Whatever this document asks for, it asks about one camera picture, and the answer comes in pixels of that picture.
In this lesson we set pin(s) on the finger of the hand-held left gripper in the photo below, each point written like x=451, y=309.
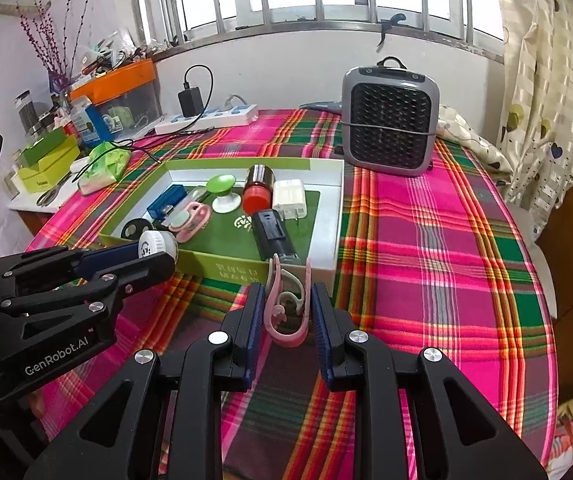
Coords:
x=136, y=280
x=111, y=260

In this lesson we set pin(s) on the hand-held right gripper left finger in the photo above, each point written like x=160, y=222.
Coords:
x=255, y=330

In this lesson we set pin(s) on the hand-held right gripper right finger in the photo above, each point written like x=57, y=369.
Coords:
x=322, y=330

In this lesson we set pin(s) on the small white round cap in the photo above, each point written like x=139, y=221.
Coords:
x=159, y=245

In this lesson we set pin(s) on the black round magnet disc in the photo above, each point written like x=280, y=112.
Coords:
x=137, y=221

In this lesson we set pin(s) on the green cardboard box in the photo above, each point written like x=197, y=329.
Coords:
x=226, y=272

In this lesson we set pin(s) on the blue translucent usb reader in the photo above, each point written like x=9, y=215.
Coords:
x=166, y=200

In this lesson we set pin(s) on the pink clip with teal pads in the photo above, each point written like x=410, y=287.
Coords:
x=199, y=215

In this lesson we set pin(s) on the black bike light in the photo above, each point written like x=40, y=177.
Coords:
x=271, y=232

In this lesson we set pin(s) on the brown bottle with red cap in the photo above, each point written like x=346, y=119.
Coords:
x=259, y=195

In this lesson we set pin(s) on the white charger plug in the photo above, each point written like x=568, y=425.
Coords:
x=289, y=197

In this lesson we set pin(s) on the scissors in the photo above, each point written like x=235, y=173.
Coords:
x=46, y=197

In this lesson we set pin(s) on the green tissue packet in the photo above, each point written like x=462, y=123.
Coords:
x=106, y=162

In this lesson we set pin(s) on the white rounded case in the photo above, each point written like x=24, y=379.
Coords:
x=79, y=165

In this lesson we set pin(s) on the white side table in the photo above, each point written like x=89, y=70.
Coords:
x=24, y=202

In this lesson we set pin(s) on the yellow-green box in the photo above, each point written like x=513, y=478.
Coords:
x=46, y=175

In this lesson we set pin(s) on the plaid tablecloth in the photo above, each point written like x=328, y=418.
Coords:
x=416, y=260

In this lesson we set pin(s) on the dark green box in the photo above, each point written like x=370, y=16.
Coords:
x=41, y=147

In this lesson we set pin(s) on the blue and white box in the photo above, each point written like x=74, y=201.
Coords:
x=89, y=120

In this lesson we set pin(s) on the glass jar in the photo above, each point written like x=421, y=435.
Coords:
x=26, y=115

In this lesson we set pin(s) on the white power strip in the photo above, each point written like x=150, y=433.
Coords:
x=216, y=116

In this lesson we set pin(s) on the clear bin with orange lid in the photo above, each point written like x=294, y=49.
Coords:
x=116, y=77

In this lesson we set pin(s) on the purple flower branches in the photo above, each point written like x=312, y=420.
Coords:
x=56, y=77

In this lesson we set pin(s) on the grey small fan heater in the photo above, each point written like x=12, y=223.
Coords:
x=391, y=120

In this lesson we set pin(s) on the patterned pillow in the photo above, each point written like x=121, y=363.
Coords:
x=471, y=140

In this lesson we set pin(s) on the metal window grille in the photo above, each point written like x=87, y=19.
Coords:
x=291, y=25

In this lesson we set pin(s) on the black hook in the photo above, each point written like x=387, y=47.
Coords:
x=396, y=21

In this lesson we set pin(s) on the patterned curtain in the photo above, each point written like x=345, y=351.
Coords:
x=541, y=85

